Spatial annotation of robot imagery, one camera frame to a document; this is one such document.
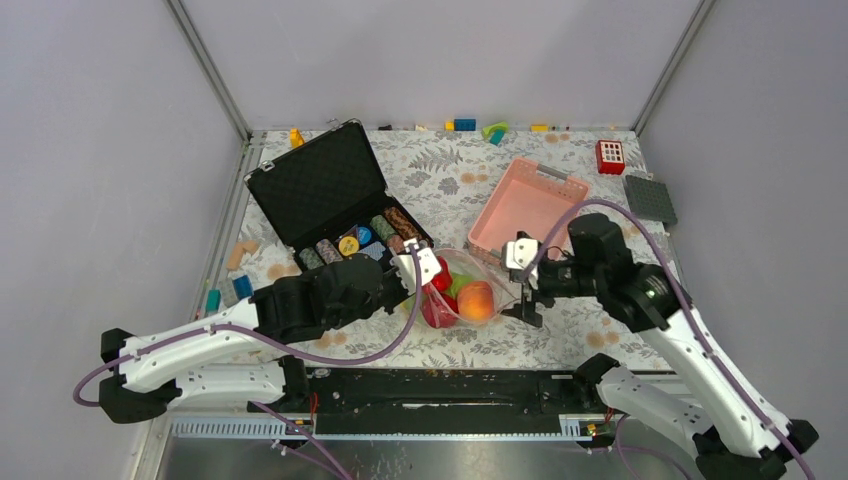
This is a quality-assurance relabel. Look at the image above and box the orange toy peach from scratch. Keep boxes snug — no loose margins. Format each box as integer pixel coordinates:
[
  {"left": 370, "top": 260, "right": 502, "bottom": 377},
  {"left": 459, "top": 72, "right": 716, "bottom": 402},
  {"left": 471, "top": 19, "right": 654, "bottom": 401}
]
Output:
[{"left": 456, "top": 281, "right": 495, "bottom": 324}]

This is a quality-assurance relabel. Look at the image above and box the clear zip top bag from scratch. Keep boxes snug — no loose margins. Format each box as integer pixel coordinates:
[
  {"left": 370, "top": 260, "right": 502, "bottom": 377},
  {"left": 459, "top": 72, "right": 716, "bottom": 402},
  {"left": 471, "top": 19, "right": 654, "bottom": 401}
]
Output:
[{"left": 401, "top": 248, "right": 518, "bottom": 329}]

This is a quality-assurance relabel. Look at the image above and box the green bumpy toy fruit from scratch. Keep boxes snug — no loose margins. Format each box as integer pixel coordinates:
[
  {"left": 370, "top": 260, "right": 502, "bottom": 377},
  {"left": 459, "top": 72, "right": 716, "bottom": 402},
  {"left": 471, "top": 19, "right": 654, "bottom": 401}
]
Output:
[{"left": 445, "top": 273, "right": 475, "bottom": 299}]

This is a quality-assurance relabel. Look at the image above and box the red toy apple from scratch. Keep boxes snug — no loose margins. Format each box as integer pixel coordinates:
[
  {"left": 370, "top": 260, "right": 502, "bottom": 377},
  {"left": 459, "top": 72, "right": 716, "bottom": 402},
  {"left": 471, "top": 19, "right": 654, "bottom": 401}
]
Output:
[{"left": 420, "top": 293, "right": 458, "bottom": 329}]

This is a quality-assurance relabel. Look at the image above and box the red toy pepper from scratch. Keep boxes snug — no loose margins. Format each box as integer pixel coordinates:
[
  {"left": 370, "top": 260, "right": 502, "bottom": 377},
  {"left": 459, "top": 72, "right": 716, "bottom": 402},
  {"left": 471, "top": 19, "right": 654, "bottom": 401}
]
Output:
[{"left": 430, "top": 256, "right": 453, "bottom": 292}]

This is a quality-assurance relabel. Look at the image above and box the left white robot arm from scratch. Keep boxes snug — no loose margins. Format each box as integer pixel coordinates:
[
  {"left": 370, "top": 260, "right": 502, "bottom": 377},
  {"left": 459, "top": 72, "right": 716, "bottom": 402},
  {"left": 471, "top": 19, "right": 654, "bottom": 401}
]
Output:
[{"left": 97, "top": 254, "right": 411, "bottom": 424}]

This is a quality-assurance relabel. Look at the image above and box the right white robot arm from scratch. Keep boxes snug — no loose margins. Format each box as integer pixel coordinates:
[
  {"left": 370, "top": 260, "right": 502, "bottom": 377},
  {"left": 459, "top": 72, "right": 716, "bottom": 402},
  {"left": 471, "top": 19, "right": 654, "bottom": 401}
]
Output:
[{"left": 501, "top": 213, "right": 819, "bottom": 479}]

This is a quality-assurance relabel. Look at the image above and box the grey building baseplate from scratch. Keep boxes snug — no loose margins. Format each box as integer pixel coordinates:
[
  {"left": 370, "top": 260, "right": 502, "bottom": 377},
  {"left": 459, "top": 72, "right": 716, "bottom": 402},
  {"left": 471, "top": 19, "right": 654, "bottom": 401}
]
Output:
[{"left": 623, "top": 175, "right": 678, "bottom": 226}]

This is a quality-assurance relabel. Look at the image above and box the black poker chip case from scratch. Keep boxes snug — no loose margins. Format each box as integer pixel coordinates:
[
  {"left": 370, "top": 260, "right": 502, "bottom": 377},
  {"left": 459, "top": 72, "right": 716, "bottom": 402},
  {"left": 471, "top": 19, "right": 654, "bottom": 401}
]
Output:
[{"left": 244, "top": 119, "right": 434, "bottom": 271}]

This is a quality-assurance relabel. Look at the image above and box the red toy window block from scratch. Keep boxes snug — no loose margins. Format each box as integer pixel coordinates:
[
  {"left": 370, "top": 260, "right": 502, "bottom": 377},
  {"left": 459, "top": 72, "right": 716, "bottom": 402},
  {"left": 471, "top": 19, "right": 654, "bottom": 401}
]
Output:
[{"left": 595, "top": 140, "right": 626, "bottom": 175}]

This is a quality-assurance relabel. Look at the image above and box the blue toy brick left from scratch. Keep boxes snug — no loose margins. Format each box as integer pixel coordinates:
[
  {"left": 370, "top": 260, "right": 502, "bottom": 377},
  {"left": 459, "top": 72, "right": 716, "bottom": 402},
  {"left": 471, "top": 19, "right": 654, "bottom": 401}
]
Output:
[{"left": 231, "top": 275, "right": 254, "bottom": 300}]

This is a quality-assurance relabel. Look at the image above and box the blue toy brick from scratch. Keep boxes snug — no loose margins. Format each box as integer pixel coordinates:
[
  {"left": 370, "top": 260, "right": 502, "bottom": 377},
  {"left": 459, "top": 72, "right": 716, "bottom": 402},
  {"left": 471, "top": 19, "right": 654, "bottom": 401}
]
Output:
[
  {"left": 452, "top": 118, "right": 477, "bottom": 132},
  {"left": 231, "top": 275, "right": 254, "bottom": 300}
]

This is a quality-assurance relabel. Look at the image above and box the tan toy piece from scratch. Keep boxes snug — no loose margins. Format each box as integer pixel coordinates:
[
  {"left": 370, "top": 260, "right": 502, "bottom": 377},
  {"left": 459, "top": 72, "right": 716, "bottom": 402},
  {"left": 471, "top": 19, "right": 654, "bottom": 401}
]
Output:
[{"left": 225, "top": 240, "right": 259, "bottom": 271}]

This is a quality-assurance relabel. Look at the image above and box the teal toy brick left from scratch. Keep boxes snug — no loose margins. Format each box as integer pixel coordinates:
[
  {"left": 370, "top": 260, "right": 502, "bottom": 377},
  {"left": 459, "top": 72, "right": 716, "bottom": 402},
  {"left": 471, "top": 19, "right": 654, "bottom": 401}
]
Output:
[{"left": 203, "top": 289, "right": 221, "bottom": 316}]

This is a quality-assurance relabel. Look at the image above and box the yellow toy brick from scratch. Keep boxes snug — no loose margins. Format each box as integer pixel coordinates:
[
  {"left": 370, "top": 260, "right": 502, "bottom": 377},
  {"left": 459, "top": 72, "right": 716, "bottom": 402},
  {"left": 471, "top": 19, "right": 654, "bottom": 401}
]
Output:
[{"left": 289, "top": 128, "right": 306, "bottom": 149}]

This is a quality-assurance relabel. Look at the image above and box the green teal toy block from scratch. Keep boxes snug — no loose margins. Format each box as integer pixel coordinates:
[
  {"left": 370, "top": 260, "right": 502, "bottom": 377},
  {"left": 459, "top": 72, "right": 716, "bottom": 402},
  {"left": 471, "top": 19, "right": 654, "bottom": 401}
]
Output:
[{"left": 481, "top": 122, "right": 509, "bottom": 145}]

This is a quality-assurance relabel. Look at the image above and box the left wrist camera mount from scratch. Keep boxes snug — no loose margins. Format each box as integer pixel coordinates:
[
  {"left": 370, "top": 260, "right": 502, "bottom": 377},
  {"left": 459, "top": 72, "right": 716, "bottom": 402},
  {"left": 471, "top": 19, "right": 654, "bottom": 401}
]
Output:
[{"left": 390, "top": 239, "right": 443, "bottom": 294}]

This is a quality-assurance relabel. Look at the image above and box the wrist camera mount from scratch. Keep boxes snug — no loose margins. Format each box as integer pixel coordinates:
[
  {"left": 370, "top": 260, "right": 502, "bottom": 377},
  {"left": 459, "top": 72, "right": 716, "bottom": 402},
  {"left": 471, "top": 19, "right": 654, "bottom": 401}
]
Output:
[
  {"left": 501, "top": 231, "right": 540, "bottom": 289},
  {"left": 390, "top": 239, "right": 443, "bottom": 294}
]

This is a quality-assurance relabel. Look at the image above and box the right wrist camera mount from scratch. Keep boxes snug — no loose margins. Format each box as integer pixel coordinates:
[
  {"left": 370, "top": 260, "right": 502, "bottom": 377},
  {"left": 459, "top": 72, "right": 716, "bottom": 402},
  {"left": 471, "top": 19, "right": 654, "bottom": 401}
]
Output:
[{"left": 501, "top": 231, "right": 540, "bottom": 289}]

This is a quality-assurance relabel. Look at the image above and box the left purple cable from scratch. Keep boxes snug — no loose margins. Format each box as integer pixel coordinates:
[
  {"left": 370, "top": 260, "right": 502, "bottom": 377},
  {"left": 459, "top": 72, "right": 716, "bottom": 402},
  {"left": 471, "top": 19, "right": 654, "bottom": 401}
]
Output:
[{"left": 72, "top": 245, "right": 424, "bottom": 408}]

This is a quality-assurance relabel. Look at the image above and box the purple cable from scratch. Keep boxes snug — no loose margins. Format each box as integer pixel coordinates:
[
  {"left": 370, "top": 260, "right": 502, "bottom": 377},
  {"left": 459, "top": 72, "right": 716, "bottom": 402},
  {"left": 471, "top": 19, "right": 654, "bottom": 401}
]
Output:
[
  {"left": 523, "top": 198, "right": 817, "bottom": 480},
  {"left": 72, "top": 245, "right": 424, "bottom": 408}
]

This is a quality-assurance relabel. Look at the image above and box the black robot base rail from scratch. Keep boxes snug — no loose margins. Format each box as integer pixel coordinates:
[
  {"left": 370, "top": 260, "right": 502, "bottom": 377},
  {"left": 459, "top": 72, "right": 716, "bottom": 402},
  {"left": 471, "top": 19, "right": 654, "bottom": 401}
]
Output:
[{"left": 182, "top": 355, "right": 641, "bottom": 437}]

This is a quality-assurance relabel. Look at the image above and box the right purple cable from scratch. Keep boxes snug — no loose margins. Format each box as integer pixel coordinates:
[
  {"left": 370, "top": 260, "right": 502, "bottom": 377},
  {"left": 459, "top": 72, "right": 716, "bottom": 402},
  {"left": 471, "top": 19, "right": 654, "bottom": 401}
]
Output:
[{"left": 523, "top": 198, "right": 817, "bottom": 480}]

